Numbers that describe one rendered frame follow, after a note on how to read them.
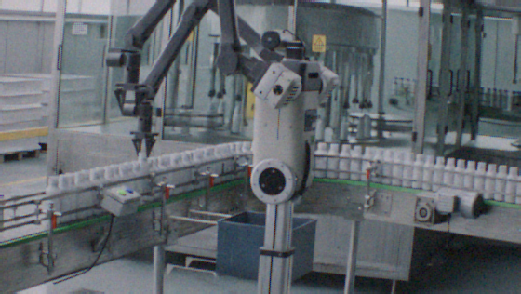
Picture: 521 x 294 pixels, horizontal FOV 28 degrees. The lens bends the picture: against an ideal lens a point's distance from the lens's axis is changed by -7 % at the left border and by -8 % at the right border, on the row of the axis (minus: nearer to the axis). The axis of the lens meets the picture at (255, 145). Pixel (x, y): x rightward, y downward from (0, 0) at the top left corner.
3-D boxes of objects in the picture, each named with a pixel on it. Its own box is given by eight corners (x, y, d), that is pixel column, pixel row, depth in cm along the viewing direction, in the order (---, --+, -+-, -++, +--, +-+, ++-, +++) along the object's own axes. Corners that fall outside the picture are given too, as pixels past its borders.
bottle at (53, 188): (42, 223, 364) (43, 176, 362) (49, 221, 370) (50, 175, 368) (56, 226, 362) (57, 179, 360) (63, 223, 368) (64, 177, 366)
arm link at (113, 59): (133, 33, 373) (144, 34, 381) (104, 33, 377) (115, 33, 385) (130, 68, 374) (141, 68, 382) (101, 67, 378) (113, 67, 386)
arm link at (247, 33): (204, -17, 411) (214, -15, 420) (181, 9, 415) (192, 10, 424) (287, 60, 402) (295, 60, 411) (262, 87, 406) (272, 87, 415)
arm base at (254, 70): (281, 63, 365) (261, 93, 368) (261, 49, 367) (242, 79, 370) (272, 63, 357) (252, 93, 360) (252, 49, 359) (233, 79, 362)
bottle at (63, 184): (73, 221, 373) (74, 175, 372) (67, 224, 368) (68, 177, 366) (59, 220, 375) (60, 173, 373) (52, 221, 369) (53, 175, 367)
